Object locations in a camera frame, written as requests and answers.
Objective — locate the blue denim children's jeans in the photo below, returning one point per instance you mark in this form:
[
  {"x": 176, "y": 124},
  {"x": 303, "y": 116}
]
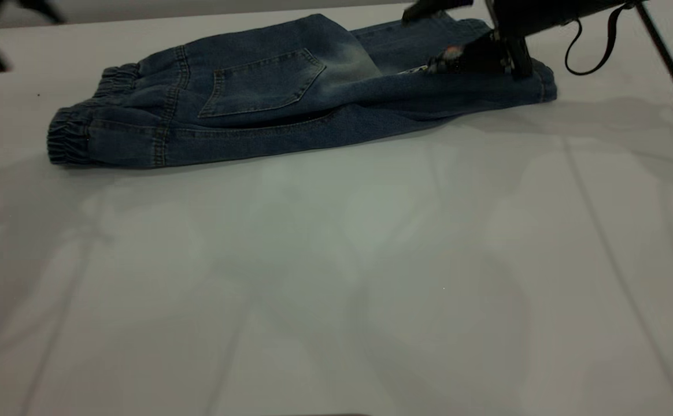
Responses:
[{"x": 255, "y": 110}]

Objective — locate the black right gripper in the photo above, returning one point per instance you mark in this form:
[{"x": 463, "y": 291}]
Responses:
[{"x": 544, "y": 14}]

